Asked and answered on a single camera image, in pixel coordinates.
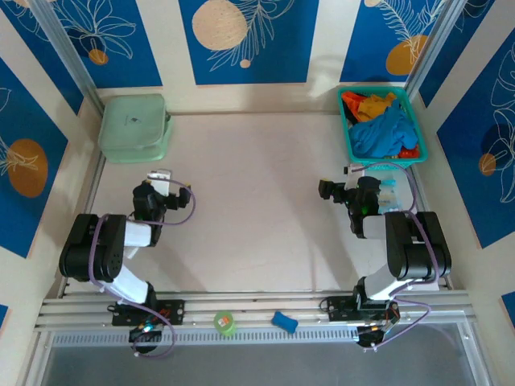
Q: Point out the red-orange printed t-shirt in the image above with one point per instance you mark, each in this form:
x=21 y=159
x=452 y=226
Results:
x=409 y=153

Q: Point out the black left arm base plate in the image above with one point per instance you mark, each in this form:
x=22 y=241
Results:
x=173 y=311

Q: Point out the teal plastic basket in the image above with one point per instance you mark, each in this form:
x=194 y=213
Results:
x=382 y=164

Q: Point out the aluminium side rail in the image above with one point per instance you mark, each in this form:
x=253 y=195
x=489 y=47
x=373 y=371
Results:
x=421 y=195
x=90 y=189

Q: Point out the blue bone-shaped object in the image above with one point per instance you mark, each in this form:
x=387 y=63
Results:
x=283 y=321

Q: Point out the blue poster flower orange dot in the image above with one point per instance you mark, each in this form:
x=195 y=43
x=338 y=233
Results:
x=120 y=40

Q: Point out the blue poster large beige circle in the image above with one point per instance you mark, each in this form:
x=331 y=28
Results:
x=281 y=40

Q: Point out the grey front panel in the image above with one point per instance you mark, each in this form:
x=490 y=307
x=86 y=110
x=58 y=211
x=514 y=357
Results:
x=261 y=366

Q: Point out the mint green zip case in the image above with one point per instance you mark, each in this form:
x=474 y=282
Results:
x=133 y=124

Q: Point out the yellow t-shirt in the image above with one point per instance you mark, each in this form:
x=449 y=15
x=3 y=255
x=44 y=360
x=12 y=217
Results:
x=372 y=106

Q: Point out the orange t-shirt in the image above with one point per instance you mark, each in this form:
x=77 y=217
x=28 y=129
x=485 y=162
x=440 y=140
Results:
x=351 y=100

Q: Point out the aluminium frame rail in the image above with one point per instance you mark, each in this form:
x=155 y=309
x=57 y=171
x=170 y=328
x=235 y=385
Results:
x=261 y=305

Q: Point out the green tape roll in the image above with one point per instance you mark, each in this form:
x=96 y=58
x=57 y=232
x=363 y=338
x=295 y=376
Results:
x=229 y=327

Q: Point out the clear plastic packet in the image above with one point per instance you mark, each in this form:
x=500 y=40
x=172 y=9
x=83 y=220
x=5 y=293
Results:
x=388 y=199

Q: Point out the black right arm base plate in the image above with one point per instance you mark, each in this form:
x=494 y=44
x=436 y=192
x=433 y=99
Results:
x=340 y=307

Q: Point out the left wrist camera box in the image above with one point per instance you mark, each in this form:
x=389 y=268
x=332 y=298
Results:
x=160 y=181

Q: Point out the aluminium frame post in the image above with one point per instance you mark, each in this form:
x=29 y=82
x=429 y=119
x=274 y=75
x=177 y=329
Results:
x=68 y=52
x=434 y=44

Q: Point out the blue botanical wall poster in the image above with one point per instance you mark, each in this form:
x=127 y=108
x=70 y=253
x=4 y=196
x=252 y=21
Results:
x=40 y=60
x=475 y=40

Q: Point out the blue poster fern orange circle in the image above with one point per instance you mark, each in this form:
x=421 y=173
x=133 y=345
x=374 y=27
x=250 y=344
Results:
x=370 y=40

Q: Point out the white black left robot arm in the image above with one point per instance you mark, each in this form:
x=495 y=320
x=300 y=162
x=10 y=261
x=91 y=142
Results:
x=92 y=249

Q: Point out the blue poster dark circle leaves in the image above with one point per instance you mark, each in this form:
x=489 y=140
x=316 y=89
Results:
x=475 y=193

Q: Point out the blue t-shirt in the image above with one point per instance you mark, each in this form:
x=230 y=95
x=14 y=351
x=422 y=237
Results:
x=382 y=132

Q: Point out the blue poster orange oval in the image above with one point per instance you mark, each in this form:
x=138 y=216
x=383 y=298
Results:
x=24 y=209

